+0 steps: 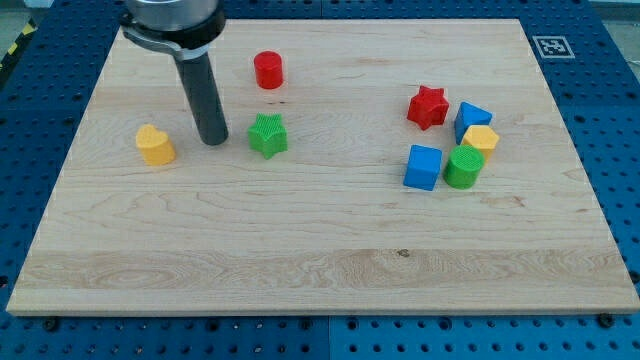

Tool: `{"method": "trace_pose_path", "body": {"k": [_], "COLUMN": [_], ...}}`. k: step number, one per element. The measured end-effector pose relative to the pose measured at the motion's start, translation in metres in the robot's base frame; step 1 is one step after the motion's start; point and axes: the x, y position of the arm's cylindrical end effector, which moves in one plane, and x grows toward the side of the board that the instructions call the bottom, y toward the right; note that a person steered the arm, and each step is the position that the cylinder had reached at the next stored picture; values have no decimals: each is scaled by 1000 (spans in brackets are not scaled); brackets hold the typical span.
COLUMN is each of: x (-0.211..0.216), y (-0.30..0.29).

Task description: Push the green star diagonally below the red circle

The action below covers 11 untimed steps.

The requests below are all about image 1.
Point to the blue triangle block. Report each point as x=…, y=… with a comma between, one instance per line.
x=469, y=114

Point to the black bolt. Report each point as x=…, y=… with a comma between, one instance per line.
x=605, y=320
x=50, y=324

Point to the red star block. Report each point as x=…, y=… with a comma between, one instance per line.
x=428, y=107

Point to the green star block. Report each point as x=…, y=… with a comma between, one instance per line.
x=268, y=135

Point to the yellow pentagon block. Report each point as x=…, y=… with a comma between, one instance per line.
x=483, y=138

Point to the wooden board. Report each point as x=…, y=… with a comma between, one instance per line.
x=327, y=227

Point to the black bolt front left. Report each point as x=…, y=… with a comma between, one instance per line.
x=50, y=324

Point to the yellow heart block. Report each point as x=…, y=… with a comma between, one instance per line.
x=155, y=146

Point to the white fiducial marker tag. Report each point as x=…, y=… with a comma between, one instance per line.
x=553, y=47

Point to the red cylinder block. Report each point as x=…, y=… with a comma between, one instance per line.
x=268, y=66

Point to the green cylinder block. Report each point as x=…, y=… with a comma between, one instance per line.
x=463, y=166

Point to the blue cube block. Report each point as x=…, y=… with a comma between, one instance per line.
x=423, y=167

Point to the silver black arm end flange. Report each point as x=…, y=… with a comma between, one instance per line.
x=183, y=29

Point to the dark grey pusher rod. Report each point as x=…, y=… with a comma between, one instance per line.
x=201, y=91

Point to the black bolt front right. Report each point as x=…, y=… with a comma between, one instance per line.
x=605, y=320

